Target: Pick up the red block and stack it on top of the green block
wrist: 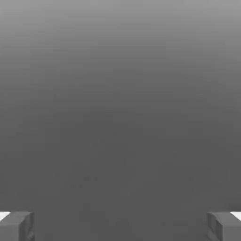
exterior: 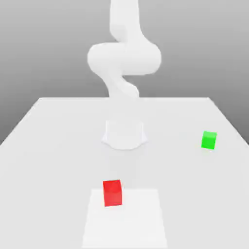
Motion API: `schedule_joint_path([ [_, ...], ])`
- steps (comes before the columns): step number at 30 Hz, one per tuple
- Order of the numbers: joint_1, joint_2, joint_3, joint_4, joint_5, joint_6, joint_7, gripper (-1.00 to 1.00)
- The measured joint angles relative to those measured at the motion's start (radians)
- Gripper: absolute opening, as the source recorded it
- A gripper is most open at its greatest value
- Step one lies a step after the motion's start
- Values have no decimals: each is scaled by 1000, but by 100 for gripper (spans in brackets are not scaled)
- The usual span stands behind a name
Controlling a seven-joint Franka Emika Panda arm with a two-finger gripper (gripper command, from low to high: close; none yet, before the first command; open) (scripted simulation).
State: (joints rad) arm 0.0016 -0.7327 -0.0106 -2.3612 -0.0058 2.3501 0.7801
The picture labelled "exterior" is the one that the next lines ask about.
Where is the small red cube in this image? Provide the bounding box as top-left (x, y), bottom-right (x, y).
top-left (103, 179), bottom-right (123, 207)

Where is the small green cube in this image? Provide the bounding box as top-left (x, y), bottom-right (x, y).
top-left (201, 131), bottom-right (218, 150)

